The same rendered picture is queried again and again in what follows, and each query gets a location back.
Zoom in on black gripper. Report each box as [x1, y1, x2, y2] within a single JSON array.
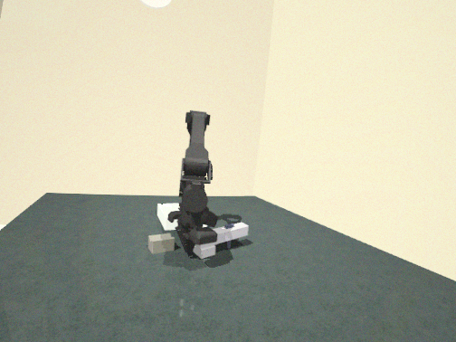
[[167, 201, 217, 254]]

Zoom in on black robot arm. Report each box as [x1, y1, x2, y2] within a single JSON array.
[[179, 110, 218, 227]]

